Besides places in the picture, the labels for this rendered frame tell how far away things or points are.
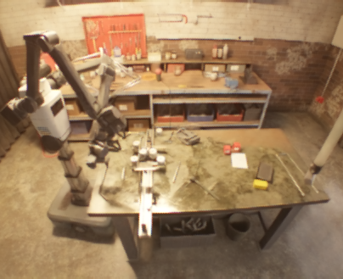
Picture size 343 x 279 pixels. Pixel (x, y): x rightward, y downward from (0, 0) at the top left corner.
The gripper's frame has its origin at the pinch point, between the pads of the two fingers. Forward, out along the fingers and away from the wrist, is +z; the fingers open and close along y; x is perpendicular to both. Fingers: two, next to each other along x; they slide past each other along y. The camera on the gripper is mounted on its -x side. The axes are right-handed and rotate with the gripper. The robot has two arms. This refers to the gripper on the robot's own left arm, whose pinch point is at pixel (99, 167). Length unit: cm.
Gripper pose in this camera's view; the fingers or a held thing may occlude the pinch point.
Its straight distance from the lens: 132.9
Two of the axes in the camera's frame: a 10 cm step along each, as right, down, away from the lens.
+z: 0.0, 7.8, 6.2
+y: 10.0, -0.3, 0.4
